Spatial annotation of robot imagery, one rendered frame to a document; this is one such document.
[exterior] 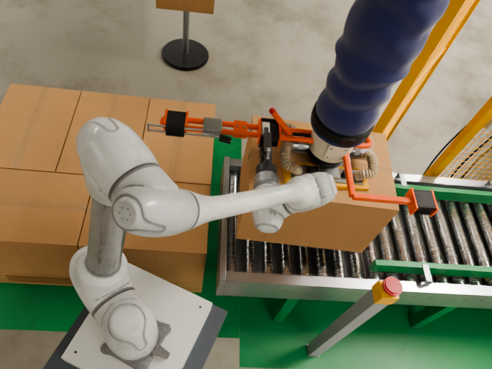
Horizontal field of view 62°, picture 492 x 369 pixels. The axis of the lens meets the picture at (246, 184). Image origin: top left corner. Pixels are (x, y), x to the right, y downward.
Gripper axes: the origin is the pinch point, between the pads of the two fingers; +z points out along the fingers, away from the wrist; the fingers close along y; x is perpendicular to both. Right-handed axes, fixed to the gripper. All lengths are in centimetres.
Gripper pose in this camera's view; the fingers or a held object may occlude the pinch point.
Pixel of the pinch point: (264, 132)
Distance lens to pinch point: 155.8
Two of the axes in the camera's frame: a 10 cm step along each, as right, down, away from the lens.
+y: -1.4, 5.6, 8.2
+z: 0.0, -8.3, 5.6
